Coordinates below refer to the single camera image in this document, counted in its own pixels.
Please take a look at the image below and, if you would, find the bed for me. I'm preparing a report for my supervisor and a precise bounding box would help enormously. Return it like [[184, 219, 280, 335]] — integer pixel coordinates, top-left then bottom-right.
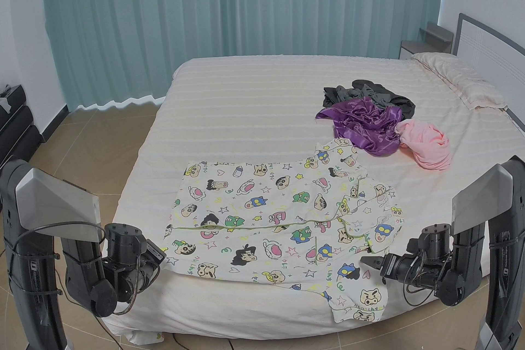
[[100, 12, 525, 345]]

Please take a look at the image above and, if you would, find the dark grey chest of drawers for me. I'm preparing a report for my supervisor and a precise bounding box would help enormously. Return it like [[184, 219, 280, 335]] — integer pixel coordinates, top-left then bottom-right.
[[0, 84, 42, 173]]

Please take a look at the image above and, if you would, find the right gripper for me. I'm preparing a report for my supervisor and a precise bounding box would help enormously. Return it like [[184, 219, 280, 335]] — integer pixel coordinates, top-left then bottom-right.
[[359, 252, 424, 284]]

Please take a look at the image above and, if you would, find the cream pillow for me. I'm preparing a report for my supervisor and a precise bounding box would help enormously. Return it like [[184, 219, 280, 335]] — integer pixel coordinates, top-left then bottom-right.
[[411, 52, 507, 110]]

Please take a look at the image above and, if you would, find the grey white bedside table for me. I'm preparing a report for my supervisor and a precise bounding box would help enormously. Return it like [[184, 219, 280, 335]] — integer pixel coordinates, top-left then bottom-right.
[[400, 21, 454, 60]]

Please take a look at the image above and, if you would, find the pink garment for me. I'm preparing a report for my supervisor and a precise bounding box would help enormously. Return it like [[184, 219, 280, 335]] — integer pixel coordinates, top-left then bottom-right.
[[395, 119, 450, 171]]

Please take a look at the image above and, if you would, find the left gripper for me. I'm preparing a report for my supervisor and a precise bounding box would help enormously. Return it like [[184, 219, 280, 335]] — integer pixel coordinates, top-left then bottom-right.
[[142, 237, 168, 269]]

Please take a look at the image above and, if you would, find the white printed pyjama top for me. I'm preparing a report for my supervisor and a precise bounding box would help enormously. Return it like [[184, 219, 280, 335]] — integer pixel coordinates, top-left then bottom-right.
[[162, 137, 404, 323]]

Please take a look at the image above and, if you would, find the grey garment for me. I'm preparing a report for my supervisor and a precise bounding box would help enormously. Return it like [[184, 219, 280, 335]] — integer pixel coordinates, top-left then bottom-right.
[[334, 86, 390, 107]]

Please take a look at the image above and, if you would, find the black garment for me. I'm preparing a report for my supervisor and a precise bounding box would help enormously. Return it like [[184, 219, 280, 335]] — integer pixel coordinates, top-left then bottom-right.
[[323, 79, 416, 117]]

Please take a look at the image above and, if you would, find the thin black cable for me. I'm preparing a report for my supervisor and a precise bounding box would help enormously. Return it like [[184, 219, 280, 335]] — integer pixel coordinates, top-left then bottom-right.
[[12, 220, 108, 259]]

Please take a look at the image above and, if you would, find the purple satin garment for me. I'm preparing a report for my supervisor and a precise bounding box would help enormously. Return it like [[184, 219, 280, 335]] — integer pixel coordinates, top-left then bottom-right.
[[315, 96, 402, 157]]

